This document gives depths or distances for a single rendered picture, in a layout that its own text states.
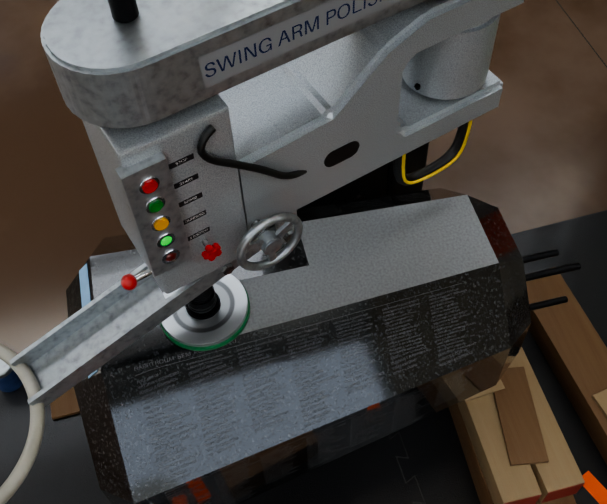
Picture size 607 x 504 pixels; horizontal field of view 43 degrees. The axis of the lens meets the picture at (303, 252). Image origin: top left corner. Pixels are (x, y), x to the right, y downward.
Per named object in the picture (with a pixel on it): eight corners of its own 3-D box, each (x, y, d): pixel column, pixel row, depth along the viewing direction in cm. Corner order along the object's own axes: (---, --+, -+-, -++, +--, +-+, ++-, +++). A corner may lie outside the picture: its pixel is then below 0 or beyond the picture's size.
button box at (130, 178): (186, 248, 148) (159, 147, 125) (193, 258, 147) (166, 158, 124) (148, 267, 146) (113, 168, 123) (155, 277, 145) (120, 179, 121)
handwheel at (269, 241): (282, 219, 165) (278, 173, 152) (307, 252, 160) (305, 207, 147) (220, 251, 161) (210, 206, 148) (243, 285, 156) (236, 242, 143)
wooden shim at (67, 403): (46, 355, 273) (45, 353, 272) (74, 348, 274) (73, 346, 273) (52, 420, 259) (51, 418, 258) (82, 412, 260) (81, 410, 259)
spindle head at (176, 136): (266, 161, 178) (249, -2, 141) (318, 226, 167) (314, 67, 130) (122, 231, 168) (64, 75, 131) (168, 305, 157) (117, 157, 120)
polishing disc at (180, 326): (141, 323, 184) (140, 320, 183) (191, 257, 194) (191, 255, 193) (217, 361, 178) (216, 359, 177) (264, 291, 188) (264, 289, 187)
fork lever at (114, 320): (262, 176, 179) (256, 165, 174) (307, 233, 169) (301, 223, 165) (16, 355, 176) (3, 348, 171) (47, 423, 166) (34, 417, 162)
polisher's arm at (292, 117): (441, 90, 194) (469, -93, 154) (501, 147, 183) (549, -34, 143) (179, 219, 174) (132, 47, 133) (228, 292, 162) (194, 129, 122)
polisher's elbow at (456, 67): (382, 61, 174) (388, -13, 158) (455, 33, 178) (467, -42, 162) (428, 115, 164) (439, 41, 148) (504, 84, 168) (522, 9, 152)
